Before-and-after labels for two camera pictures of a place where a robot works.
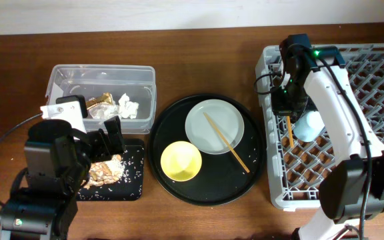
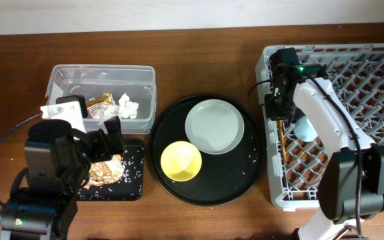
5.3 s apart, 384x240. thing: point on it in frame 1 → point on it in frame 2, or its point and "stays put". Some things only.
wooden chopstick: (290, 133) → (282, 141)
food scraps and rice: (104, 172) stays put
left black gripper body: (99, 150) stays put
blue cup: (309, 127) stays put
